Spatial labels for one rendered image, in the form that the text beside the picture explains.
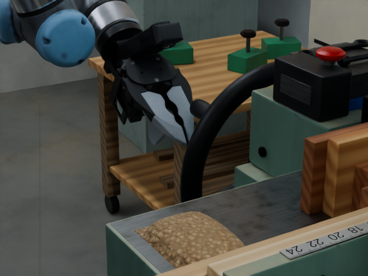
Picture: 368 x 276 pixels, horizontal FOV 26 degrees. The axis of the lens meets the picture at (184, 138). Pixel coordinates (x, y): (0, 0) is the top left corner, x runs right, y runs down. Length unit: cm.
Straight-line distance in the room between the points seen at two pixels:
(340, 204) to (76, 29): 44
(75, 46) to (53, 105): 257
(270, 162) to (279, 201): 12
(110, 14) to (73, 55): 14
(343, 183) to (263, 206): 8
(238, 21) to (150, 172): 83
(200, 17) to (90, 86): 101
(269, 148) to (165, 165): 168
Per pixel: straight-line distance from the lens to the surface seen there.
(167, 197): 236
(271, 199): 79
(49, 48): 103
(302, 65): 83
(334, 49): 83
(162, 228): 71
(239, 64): 232
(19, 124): 343
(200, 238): 68
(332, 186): 75
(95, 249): 246
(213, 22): 302
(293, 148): 86
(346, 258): 62
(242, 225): 74
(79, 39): 104
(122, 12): 116
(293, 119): 85
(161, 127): 105
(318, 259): 60
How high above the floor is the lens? 126
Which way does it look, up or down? 23 degrees down
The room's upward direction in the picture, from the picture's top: straight up
